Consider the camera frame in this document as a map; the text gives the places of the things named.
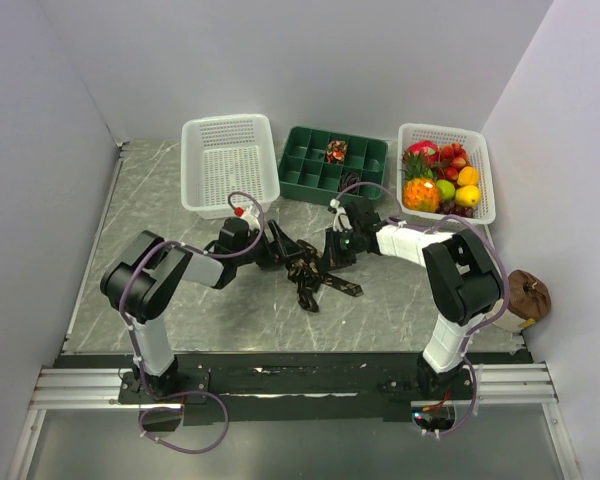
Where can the black gold floral tie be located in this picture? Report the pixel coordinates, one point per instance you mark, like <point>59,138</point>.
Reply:
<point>308,274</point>

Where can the pink dragon fruit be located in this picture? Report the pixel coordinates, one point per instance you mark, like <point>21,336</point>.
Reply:
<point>426,150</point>

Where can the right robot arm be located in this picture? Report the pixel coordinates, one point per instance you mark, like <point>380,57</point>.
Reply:
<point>464,280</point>

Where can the orange fruit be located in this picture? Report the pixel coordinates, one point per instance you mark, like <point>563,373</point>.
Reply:
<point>468,176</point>

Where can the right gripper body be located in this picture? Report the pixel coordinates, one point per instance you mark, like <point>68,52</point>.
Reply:
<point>343,248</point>

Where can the dark striped rolled tie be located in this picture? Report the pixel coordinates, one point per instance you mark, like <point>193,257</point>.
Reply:
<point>347,180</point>

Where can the orange pineapple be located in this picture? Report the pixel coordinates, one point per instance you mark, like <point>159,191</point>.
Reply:
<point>420,192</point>

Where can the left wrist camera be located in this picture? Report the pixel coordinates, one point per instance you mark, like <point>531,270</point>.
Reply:
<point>250,215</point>

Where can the yellow lemon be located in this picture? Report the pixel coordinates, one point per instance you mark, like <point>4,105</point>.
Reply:
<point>467,196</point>

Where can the green divided organizer tray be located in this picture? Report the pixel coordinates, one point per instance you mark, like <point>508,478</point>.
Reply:
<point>305,176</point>

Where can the brown paper bag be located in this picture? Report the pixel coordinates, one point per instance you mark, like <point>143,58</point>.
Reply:
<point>529,302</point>

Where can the red floral rolled tie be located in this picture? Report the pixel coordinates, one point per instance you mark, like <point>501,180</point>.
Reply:
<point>336,151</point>

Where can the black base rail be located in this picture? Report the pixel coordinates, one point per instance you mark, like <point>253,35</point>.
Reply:
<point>242,387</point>

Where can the white empty plastic basket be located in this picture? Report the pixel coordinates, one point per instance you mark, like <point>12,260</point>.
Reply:
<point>223,154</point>

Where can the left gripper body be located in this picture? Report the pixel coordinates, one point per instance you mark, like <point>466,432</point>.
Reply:
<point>259,248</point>

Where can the red strawberries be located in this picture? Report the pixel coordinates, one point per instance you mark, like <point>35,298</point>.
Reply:
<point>452,159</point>

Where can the dark grapes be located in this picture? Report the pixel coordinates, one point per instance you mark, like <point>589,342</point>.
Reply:
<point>451,208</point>

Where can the green apple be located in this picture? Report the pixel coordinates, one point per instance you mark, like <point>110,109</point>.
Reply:
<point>446,190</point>

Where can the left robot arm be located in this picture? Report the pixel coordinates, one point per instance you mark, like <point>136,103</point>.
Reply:
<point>141,282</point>

